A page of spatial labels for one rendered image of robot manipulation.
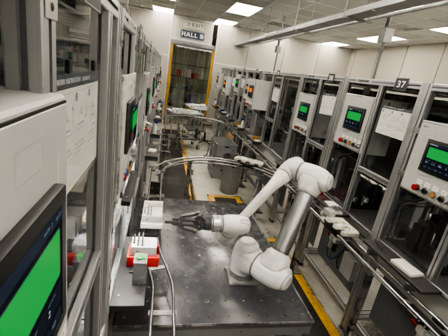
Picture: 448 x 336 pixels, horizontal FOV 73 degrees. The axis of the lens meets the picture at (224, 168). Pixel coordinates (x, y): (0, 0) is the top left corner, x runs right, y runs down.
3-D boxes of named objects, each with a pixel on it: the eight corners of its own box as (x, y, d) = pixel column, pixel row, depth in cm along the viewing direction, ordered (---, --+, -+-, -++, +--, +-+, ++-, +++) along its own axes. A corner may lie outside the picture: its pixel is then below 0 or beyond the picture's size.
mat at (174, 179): (201, 223, 390) (201, 223, 390) (155, 221, 377) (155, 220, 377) (181, 130, 934) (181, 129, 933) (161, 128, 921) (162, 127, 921)
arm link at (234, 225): (224, 230, 151) (219, 239, 162) (253, 231, 154) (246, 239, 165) (223, 210, 157) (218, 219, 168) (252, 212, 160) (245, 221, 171)
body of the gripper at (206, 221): (209, 227, 162) (191, 225, 160) (211, 212, 159) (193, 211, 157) (211, 234, 155) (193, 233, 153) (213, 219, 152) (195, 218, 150)
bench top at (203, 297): (313, 327, 166) (315, 321, 165) (111, 333, 143) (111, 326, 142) (246, 207, 306) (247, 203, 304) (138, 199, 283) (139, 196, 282)
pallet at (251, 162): (233, 164, 390) (234, 157, 387) (236, 162, 402) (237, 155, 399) (259, 171, 378) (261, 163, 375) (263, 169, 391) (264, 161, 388)
